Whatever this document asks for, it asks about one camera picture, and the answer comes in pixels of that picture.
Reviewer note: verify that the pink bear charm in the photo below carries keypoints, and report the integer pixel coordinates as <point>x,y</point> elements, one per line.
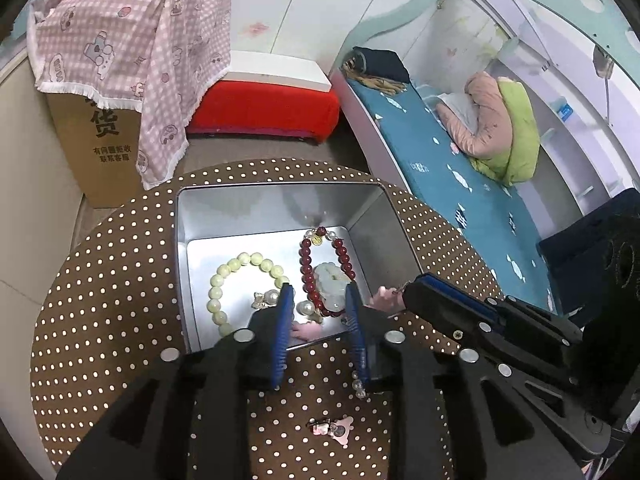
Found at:
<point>342,432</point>

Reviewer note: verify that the teal bunk bed frame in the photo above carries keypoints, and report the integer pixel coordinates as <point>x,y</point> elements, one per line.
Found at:
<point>395,20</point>

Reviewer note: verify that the tan folded clothes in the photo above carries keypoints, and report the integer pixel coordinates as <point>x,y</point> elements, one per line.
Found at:
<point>375,82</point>

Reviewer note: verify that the pale jade pendant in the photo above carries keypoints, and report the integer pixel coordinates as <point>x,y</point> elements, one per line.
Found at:
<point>330,282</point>

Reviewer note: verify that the white pillow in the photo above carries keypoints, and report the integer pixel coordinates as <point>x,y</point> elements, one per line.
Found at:
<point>452,105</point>

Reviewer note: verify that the brown polka-dot tablecloth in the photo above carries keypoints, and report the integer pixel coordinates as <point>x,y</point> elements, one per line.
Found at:
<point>125,285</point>

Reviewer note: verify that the small blue box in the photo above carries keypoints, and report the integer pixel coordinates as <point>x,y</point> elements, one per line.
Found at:
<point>565,110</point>

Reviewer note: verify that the blue printed bed sheet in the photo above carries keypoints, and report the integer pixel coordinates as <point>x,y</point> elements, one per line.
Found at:
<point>450,160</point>

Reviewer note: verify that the grey metal tin box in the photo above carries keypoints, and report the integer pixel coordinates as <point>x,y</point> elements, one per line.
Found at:
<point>280,220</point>

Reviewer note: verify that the green and pink quilt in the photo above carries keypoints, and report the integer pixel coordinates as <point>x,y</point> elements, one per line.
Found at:
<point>520,130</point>

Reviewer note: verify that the cardboard box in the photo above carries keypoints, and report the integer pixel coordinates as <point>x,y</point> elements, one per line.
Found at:
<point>85,160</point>

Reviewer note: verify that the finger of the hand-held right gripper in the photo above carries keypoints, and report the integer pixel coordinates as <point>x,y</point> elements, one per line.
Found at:
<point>440,315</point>
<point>450,287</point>

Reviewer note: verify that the red ottoman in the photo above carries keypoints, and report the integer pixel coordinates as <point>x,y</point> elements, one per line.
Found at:
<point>260,110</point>

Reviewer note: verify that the white board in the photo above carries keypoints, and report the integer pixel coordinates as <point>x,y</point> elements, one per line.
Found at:
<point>280,70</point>

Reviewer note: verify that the dark folded clothes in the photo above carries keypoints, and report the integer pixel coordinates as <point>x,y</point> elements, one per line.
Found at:
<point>385,62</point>

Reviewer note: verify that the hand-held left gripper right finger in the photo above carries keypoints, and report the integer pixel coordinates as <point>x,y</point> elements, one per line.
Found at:
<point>357,340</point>

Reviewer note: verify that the white wardrobe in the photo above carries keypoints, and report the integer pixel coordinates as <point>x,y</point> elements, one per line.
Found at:
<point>320,0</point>

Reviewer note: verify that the small pink charm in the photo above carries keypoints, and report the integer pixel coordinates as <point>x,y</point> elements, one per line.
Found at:
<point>306,331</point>
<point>385,301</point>

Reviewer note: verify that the pink checked cloth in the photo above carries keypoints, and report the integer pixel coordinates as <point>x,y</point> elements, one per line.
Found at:
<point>125,35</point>

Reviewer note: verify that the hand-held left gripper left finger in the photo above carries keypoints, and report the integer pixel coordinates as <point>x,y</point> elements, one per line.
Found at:
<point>281,335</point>

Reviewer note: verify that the gold butterfly pearl brooch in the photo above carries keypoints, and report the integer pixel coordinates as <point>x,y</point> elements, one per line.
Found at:
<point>272,298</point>

